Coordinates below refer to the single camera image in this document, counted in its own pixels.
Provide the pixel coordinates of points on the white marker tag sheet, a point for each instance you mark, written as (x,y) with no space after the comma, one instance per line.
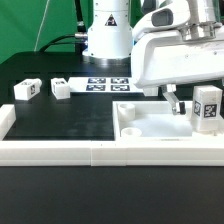
(100,84)

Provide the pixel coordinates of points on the white square tabletop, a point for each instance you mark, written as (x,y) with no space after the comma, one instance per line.
(152,124)

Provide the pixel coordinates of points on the white U-shaped fence wall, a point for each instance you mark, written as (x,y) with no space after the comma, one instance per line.
(95,153)

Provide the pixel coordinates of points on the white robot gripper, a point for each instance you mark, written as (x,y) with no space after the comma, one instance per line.
(163,58)

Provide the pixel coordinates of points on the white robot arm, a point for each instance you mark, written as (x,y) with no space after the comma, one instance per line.
(111,39)

